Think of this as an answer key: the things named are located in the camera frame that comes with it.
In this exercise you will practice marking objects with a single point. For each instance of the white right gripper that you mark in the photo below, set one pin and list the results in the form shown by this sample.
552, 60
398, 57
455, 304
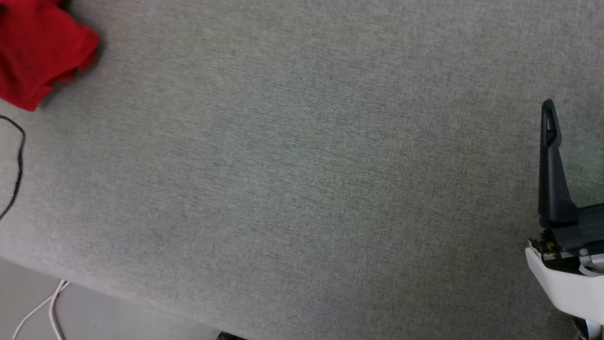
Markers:
566, 283

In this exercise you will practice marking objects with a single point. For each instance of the red and white jersey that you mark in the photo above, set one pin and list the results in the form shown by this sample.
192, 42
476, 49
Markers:
33, 52

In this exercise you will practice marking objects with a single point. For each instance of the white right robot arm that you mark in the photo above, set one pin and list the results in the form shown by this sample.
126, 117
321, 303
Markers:
590, 330

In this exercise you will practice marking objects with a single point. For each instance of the grey fabric sofa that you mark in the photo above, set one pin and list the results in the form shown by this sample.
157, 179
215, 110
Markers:
302, 165

